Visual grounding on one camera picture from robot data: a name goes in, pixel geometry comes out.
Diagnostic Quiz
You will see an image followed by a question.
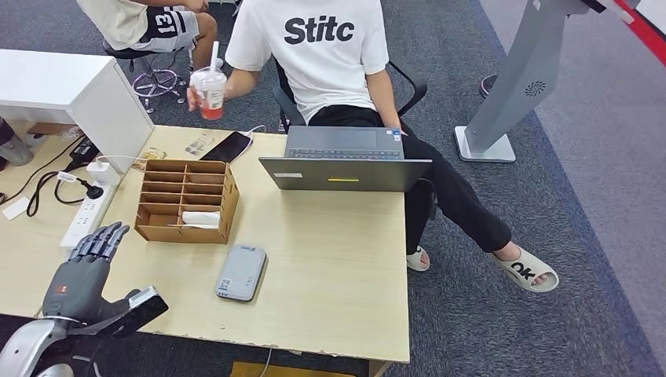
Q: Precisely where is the plain beige slipper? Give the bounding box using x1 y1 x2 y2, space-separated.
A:
405 245 432 273

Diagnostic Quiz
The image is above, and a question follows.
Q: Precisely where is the white paper label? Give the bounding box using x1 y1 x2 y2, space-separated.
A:
1 196 31 221

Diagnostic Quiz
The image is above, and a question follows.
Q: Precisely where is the wooden compartment organizer box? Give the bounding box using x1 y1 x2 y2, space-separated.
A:
134 159 241 246

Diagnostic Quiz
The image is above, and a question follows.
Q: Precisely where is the white charger adapter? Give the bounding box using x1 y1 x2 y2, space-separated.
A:
86 161 122 187

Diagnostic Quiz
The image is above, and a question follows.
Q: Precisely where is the dark round base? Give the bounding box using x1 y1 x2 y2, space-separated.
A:
478 73 500 100

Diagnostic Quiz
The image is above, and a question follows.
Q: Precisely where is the black smartphone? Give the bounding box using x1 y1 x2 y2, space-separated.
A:
199 130 254 164

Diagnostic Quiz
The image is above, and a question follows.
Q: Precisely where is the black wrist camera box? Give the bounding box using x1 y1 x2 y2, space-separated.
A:
68 286 170 339

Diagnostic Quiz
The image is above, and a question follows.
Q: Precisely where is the black plug with cable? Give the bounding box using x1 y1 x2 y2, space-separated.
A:
26 165 105 218

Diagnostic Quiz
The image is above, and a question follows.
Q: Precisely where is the grey card reader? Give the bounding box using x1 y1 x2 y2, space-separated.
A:
214 244 268 303

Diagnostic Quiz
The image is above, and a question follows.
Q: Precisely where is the yellow wooden board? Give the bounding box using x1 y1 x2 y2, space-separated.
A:
230 362 345 377

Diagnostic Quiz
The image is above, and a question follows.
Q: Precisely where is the person's right hand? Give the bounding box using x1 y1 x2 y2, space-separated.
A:
185 80 235 113

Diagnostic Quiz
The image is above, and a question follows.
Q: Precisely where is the red and white panel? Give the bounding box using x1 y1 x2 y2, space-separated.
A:
582 0 666 68

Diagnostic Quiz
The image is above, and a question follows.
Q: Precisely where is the grey open laptop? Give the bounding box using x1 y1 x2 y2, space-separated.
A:
258 126 433 193

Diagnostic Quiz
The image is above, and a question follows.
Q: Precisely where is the black office chair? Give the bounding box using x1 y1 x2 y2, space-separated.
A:
272 56 428 135

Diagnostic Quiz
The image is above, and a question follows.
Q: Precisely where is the white power strip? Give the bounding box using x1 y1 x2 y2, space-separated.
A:
60 183 116 250

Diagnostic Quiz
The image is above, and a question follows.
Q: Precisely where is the black stool with chrome ring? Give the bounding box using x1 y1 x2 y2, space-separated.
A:
102 40 188 115

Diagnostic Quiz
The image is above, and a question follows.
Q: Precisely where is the brown cardboard box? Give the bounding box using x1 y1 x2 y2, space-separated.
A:
26 123 76 137

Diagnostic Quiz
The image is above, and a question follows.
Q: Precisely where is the plastic cup with red drink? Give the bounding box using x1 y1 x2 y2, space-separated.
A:
188 66 229 122

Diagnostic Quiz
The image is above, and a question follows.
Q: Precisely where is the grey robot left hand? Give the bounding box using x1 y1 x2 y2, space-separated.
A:
41 221 141 326

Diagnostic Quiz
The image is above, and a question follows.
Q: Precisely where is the black power brick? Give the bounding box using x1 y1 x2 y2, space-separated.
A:
68 137 101 165

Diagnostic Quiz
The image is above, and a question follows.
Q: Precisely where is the white cabinet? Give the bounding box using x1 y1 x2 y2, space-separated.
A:
0 49 156 175

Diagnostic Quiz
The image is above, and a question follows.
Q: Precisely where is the grey kiosk stand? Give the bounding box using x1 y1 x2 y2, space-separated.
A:
453 0 607 163

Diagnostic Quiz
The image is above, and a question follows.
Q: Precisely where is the person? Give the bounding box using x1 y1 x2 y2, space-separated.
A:
186 0 560 294
76 0 220 71

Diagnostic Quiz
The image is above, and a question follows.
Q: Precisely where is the grey dark object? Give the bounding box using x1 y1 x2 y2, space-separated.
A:
0 116 35 169

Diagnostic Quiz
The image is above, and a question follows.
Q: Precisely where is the yellowish snack wrapper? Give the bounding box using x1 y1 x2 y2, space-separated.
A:
130 147 167 173

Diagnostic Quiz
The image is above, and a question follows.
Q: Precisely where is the beige slipper with black print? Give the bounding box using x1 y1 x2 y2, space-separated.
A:
489 247 560 294

